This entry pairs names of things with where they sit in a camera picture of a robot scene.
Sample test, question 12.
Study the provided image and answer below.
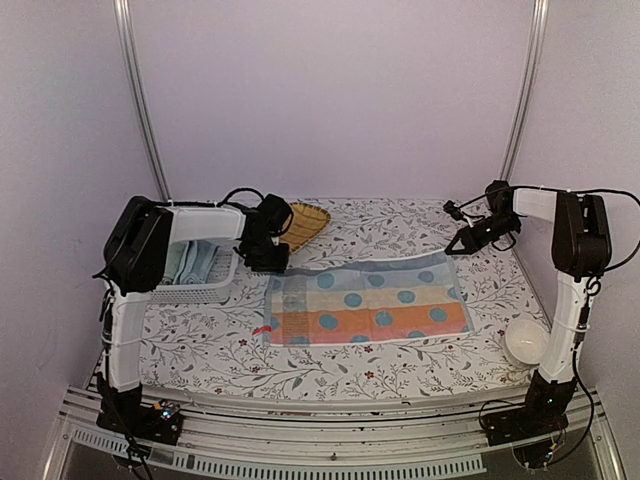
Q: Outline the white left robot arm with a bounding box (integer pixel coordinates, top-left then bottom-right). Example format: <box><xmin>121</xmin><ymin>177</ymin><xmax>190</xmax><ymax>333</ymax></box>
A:
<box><xmin>95</xmin><ymin>194</ymin><xmax>293</xmax><ymax>393</ymax></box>

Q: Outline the white plastic mesh basket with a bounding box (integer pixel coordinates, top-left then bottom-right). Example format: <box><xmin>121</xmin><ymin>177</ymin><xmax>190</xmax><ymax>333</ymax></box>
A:
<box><xmin>150</xmin><ymin>240</ymin><xmax>239</xmax><ymax>304</ymax></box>

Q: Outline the right aluminium frame post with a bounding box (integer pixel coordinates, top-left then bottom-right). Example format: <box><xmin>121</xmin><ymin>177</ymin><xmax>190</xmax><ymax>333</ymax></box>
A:
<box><xmin>500</xmin><ymin>0</ymin><xmax>549</xmax><ymax>181</ymax></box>

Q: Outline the white bowl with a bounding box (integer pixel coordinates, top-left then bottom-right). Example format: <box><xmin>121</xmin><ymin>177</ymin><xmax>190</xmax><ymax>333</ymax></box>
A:
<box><xmin>502</xmin><ymin>319</ymin><xmax>550</xmax><ymax>367</ymax></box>

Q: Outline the aluminium front rail frame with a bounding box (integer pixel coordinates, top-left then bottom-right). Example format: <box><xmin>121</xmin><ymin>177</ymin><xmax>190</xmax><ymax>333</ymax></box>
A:
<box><xmin>42</xmin><ymin>384</ymin><xmax>626</xmax><ymax>480</ymax></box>

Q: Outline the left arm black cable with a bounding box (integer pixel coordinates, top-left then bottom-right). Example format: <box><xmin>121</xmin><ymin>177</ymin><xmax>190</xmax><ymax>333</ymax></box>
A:
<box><xmin>169</xmin><ymin>187</ymin><xmax>266</xmax><ymax>209</ymax></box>

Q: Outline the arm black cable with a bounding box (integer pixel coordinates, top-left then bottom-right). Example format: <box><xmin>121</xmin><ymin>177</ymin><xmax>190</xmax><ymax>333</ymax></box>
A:
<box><xmin>169</xmin><ymin>187</ymin><xmax>266</xmax><ymax>209</ymax></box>
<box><xmin>459</xmin><ymin>185</ymin><xmax>640</xmax><ymax>451</ymax></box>

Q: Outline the blue cartoon print towel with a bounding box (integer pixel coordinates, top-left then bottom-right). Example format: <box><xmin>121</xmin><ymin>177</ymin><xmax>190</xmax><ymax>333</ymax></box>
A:
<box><xmin>254</xmin><ymin>251</ymin><xmax>474</xmax><ymax>347</ymax></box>

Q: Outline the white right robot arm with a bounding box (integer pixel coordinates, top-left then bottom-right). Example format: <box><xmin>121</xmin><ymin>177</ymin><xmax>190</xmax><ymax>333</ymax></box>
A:
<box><xmin>443</xmin><ymin>181</ymin><xmax>612</xmax><ymax>384</ymax></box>

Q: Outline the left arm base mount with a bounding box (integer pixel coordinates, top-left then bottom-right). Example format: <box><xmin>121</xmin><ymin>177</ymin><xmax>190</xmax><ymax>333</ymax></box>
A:
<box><xmin>96</xmin><ymin>390</ymin><xmax>184</xmax><ymax>446</ymax></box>

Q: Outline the green rolled towel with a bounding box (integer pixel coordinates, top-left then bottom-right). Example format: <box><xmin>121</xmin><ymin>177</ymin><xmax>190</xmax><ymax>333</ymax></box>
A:
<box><xmin>161</xmin><ymin>242</ymin><xmax>185</xmax><ymax>285</ymax></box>

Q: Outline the light blue towel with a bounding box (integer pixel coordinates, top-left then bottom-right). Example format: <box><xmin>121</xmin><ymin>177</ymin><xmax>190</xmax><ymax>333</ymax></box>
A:
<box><xmin>174</xmin><ymin>240</ymin><xmax>219</xmax><ymax>285</ymax></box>

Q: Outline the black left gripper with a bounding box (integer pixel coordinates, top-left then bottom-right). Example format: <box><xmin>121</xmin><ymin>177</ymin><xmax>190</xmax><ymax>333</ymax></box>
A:
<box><xmin>245</xmin><ymin>235</ymin><xmax>290</xmax><ymax>273</ymax></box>

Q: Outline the aluminium frame post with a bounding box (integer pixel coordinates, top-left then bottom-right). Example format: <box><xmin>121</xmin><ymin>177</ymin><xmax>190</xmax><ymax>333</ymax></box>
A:
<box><xmin>500</xmin><ymin>0</ymin><xmax>549</xmax><ymax>181</ymax></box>
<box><xmin>113</xmin><ymin>0</ymin><xmax>171</xmax><ymax>201</ymax></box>

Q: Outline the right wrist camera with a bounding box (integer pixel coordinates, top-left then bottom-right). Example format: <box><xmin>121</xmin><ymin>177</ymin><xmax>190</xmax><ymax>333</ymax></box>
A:
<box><xmin>443</xmin><ymin>200</ymin><xmax>473</xmax><ymax>224</ymax></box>

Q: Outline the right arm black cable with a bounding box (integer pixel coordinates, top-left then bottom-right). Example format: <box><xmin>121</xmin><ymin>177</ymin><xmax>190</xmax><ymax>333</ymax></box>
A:
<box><xmin>459</xmin><ymin>185</ymin><xmax>640</xmax><ymax>451</ymax></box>

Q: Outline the left aluminium frame post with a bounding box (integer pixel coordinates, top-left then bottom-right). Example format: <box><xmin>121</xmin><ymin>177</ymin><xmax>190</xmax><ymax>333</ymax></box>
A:
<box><xmin>113</xmin><ymin>0</ymin><xmax>171</xmax><ymax>201</ymax></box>

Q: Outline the woven bamboo tray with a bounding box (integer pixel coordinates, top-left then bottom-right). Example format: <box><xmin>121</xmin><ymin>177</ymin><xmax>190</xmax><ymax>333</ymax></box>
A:
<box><xmin>281</xmin><ymin>202</ymin><xmax>331</xmax><ymax>253</ymax></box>

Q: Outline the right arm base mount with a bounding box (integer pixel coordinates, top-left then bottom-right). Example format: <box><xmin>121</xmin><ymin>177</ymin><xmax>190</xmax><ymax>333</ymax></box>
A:
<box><xmin>479</xmin><ymin>372</ymin><xmax>577</xmax><ymax>446</ymax></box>

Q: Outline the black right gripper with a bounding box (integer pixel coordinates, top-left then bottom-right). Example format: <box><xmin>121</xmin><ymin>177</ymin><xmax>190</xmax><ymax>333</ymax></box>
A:
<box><xmin>446</xmin><ymin>212</ymin><xmax>520</xmax><ymax>255</ymax></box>

